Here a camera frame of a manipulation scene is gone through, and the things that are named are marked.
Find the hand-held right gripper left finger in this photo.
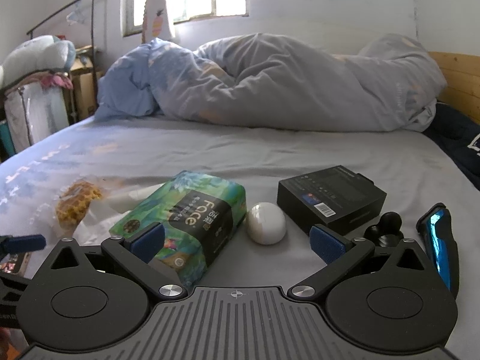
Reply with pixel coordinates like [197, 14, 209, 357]
[32, 223, 188, 301]

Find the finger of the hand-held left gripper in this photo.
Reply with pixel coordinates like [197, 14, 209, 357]
[0, 234, 47, 254]

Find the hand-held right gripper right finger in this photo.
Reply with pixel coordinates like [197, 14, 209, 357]
[287, 224, 451, 303]

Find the green tissue pack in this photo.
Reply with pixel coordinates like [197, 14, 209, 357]
[109, 170, 248, 290]

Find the clear snack bag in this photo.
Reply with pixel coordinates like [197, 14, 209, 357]
[54, 176, 168, 241]

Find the dark flat packet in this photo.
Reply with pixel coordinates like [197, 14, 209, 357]
[0, 253, 31, 275]

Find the black cardboard box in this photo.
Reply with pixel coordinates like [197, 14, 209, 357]
[277, 164, 388, 238]

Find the black ball-headed massager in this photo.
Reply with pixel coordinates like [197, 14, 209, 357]
[364, 212, 405, 249]

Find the white egg-shaped case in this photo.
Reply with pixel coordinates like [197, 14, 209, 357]
[245, 202, 288, 245]

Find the teal storage bin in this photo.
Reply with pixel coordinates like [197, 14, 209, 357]
[0, 119, 16, 159]

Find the blue electric shaver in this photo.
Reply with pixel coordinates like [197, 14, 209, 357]
[416, 202, 460, 298]

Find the grey printed bed sheet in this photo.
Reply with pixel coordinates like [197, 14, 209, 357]
[0, 114, 480, 301]

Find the white storage bag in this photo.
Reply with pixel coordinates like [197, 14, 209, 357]
[4, 82, 71, 151]

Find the brown cardboard box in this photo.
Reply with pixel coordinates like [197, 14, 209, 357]
[70, 46, 106, 121]

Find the pink cloth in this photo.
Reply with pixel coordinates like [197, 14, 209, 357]
[37, 73, 74, 91]

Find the grey-blue duvet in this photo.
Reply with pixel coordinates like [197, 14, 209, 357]
[95, 33, 449, 133]

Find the navy printed pillow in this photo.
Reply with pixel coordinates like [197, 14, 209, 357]
[423, 99, 480, 190]

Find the pale blue folded bedding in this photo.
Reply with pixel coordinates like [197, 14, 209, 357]
[0, 34, 78, 84]

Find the wooden headboard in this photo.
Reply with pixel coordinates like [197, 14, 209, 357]
[427, 50, 480, 125]

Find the white printed curtain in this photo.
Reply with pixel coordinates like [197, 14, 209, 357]
[141, 0, 175, 43]

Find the black metal clothes rack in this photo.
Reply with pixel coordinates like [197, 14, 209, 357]
[26, 0, 106, 47]

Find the pale plastic hanger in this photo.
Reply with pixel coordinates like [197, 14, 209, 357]
[65, 1, 89, 26]

